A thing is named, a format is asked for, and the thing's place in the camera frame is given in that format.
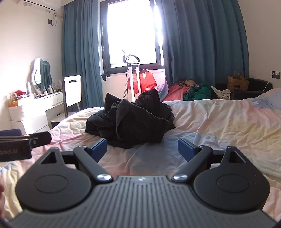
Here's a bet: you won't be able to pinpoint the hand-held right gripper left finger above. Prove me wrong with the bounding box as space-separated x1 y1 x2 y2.
39 138 113 183

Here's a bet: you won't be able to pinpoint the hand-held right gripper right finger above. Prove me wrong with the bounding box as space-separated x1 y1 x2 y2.
171 138 247 183

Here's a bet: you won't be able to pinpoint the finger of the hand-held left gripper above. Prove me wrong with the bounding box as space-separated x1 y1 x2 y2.
21 132 52 147
0 129 22 137

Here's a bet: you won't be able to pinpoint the black pants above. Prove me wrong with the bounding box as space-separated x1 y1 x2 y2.
85 88 176 149

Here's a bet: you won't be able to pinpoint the white storage box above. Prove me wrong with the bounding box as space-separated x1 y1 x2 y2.
8 105 24 121

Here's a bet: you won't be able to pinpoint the white vanity desk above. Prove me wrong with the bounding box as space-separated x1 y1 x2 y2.
9 91 66 135

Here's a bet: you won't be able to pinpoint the pastel bed duvet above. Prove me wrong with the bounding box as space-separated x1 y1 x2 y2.
0 88 281 222

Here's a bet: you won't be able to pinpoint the group of cosmetic bottles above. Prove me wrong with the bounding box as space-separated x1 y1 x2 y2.
43 80 63 95

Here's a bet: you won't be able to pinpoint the pink garment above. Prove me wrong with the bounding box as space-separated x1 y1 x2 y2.
168 84 192 101

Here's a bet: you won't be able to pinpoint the white folding chair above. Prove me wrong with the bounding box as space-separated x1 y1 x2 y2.
63 75 83 119

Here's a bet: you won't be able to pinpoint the green garment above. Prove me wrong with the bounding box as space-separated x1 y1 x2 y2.
184 83 212 101

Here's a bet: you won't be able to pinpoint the wavy vanity mirror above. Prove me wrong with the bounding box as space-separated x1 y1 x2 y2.
31 57 53 92

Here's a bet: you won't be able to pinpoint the beige garment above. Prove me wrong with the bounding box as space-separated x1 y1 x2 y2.
178 80 201 87

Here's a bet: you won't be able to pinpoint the white garment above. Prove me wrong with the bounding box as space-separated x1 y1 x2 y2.
211 86 232 100

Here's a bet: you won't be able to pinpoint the red shirt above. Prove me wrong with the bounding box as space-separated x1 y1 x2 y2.
127 69 158 93

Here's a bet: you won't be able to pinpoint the brown paper bag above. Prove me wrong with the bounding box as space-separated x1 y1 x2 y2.
227 70 249 92

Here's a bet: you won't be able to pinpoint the teal curtain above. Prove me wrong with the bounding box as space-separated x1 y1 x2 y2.
160 0 249 102
61 0 104 110

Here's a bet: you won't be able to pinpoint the black armchair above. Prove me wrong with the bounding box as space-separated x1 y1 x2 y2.
215 78 274 100

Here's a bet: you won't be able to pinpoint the white tripod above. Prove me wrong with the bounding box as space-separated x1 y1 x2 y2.
122 49 142 103

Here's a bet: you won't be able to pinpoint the window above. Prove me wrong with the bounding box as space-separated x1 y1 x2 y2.
100 0 165 76

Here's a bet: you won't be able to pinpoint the white air conditioner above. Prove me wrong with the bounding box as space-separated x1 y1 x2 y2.
16 0 64 13

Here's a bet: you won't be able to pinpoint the white charging cable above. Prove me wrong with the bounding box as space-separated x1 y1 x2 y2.
261 81 273 92

